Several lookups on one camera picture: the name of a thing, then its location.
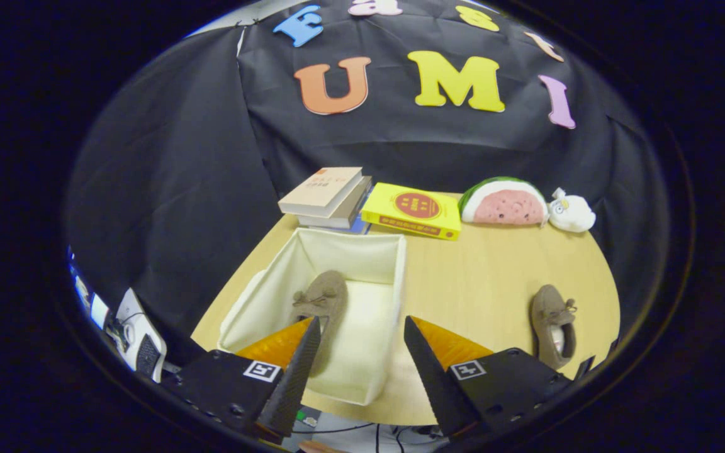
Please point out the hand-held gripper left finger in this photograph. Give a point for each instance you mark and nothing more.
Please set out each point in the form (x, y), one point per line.
(293, 377)

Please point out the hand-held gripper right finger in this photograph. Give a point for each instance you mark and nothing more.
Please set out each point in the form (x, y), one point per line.
(438, 377)

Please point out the beige fabric storage box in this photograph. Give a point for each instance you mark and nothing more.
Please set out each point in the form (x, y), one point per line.
(362, 327)

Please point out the brown shoe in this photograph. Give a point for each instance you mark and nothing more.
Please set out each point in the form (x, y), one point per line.
(328, 296)
(548, 314)

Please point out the white device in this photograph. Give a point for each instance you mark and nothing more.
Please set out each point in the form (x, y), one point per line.
(142, 333)

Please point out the blue cover book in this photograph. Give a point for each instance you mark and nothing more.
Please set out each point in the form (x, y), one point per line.
(361, 225)

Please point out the yellow book with red circle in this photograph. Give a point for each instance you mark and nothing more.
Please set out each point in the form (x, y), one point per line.
(413, 211)

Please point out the grey cover book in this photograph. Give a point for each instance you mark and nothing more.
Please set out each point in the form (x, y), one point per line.
(347, 214)

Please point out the watermelon slice plush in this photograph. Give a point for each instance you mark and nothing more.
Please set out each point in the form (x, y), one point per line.
(507, 204)

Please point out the beige cover book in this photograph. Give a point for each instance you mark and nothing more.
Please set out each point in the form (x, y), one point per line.
(321, 189)

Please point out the white plush toy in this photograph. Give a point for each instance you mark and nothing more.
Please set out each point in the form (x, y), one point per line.
(573, 214)

